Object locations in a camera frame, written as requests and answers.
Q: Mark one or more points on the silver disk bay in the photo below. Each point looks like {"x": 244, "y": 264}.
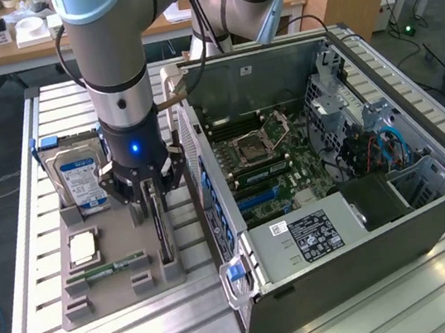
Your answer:
{"x": 426, "y": 182}

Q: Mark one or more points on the white tape roll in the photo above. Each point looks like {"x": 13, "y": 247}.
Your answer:
{"x": 29, "y": 25}

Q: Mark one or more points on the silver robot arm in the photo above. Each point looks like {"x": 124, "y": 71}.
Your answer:
{"x": 114, "y": 57}

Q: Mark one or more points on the black graphics card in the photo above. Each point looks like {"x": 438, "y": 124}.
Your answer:
{"x": 161, "y": 234}

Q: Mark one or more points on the beige tape roll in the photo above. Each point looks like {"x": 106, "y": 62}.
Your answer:
{"x": 10, "y": 1}

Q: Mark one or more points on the grey power supply unit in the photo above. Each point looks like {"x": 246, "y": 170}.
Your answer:
{"x": 279, "y": 267}

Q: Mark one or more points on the silver CPU chip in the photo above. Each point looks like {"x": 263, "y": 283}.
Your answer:
{"x": 81, "y": 248}

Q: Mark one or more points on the silver socket cover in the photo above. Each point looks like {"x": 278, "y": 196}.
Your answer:
{"x": 275, "y": 129}

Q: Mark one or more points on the white paper stack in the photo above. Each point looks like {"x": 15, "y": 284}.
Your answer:
{"x": 179, "y": 14}

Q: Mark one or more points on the grey parts rack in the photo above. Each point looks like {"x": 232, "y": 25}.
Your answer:
{"x": 116, "y": 241}

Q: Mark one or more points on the green RAM stick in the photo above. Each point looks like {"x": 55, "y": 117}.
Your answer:
{"x": 261, "y": 174}
{"x": 104, "y": 270}

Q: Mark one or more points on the dark grey PC case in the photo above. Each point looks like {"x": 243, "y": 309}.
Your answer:
{"x": 348, "y": 281}

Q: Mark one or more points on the hard disk with blue carrier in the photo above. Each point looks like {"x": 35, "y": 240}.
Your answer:
{"x": 78, "y": 179}

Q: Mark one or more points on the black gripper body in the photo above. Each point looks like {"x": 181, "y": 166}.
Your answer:
{"x": 133, "y": 154}

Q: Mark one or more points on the white flat box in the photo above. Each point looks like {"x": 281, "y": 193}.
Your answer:
{"x": 34, "y": 40}

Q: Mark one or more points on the CPU socket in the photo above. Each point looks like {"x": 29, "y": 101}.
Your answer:
{"x": 251, "y": 151}

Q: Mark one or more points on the bag of dark parts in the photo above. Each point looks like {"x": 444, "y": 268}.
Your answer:
{"x": 39, "y": 3}

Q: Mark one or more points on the green motherboard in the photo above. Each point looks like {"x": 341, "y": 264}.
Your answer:
{"x": 305, "y": 162}

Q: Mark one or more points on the blue expansion slot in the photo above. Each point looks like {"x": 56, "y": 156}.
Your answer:
{"x": 259, "y": 200}

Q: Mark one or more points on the white cube box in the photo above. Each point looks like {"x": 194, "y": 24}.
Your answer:
{"x": 54, "y": 24}

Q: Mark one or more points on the silver drive cage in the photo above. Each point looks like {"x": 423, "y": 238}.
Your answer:
{"x": 332, "y": 116}

